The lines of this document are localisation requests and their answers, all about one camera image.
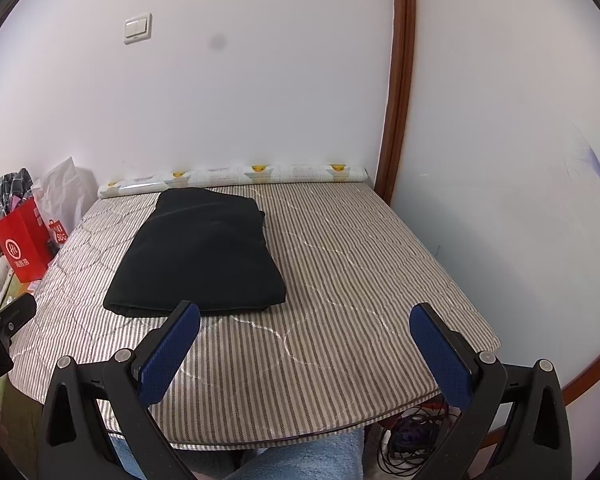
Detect white light switch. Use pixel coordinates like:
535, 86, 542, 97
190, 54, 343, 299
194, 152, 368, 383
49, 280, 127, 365
123, 13, 153, 46

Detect small red white bag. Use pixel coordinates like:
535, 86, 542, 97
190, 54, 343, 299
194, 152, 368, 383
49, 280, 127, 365
47, 219, 70, 256

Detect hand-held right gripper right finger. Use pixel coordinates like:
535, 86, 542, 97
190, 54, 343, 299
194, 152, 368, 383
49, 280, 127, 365
409, 302, 573, 480

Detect duck print paper roll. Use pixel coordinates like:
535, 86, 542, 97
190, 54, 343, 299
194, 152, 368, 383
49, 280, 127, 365
97, 162, 370, 200

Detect white plastic bag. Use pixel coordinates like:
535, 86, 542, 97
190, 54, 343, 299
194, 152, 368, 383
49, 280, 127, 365
30, 156, 98, 238

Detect plaid cloth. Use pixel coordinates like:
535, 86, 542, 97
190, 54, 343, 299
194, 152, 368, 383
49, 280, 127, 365
0, 168, 36, 221

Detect black sweatshirt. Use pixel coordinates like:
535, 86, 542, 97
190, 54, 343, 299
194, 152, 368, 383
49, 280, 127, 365
103, 187, 287, 318

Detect red paper bag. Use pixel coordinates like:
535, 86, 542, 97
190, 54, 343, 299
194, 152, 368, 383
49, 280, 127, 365
0, 197, 56, 283

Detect brown wooden door frame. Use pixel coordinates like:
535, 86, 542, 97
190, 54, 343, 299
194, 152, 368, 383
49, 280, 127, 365
372, 0, 418, 206

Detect striped quilted mat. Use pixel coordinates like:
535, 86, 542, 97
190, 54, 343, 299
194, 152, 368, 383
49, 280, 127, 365
7, 180, 501, 451

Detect black cables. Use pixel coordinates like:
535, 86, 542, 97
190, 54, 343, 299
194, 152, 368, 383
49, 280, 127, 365
377, 402, 461, 478

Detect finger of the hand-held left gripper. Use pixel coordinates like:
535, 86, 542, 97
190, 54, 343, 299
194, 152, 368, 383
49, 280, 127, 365
0, 292, 37, 342

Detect white dotted cloth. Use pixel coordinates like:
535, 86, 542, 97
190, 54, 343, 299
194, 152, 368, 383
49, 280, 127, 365
0, 255, 16, 296

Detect brown wooden baseboard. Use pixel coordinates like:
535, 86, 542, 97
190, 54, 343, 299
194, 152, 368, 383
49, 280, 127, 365
562, 345, 600, 407

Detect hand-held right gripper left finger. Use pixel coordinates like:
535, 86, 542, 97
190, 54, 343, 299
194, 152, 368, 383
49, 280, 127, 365
36, 301, 202, 480

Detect person's blue fleece pants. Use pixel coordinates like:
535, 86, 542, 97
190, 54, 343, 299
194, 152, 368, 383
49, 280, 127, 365
107, 430, 366, 480

